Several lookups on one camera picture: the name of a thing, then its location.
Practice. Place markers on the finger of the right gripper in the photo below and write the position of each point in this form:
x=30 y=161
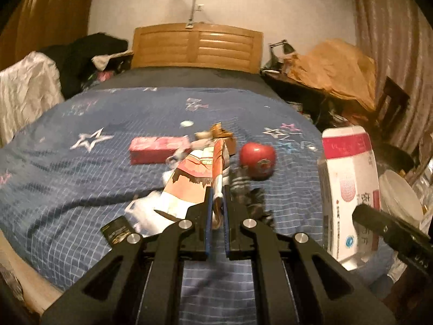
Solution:
x=413 y=247

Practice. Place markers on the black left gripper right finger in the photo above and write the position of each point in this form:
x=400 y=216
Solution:
x=295 y=280

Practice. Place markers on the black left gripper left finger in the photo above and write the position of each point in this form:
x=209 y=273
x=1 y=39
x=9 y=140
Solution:
x=139 y=280

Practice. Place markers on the black snack packet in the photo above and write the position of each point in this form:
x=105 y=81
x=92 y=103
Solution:
x=117 y=230

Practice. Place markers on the white plastic bucket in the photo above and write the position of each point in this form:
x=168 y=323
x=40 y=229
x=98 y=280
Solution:
x=398 y=198

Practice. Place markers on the white face mask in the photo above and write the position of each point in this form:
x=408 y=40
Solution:
x=150 y=219

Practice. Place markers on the red white paper bag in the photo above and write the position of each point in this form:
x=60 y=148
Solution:
x=348 y=177

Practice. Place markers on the blue checkered star bedspread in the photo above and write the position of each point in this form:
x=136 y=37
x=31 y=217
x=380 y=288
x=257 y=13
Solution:
x=69 y=173

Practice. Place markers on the red rectangular box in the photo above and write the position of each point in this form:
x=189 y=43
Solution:
x=156 y=150

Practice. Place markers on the dark wooden chair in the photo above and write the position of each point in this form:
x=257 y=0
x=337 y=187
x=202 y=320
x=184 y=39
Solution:
x=391 y=107

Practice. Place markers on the red round ball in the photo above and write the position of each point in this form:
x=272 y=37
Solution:
x=258 y=160

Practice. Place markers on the brown crumpled wrapper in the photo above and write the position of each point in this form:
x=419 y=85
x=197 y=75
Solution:
x=218 y=132

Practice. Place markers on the orange crumpled cloth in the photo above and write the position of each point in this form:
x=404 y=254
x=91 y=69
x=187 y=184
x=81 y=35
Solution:
x=338 y=68

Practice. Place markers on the patterned curtain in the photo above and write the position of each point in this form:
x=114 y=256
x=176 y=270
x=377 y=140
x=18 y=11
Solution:
x=398 y=37

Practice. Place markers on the white crumpled sheet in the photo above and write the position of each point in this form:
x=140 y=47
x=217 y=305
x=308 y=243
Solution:
x=29 y=88

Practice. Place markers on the black clothes pile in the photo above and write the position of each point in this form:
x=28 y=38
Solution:
x=74 y=60

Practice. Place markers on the black desk lamp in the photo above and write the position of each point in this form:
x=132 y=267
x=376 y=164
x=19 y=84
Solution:
x=277 y=52

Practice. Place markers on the wooden slatted headboard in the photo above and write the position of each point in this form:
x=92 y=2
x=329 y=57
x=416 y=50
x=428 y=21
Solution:
x=203 y=45

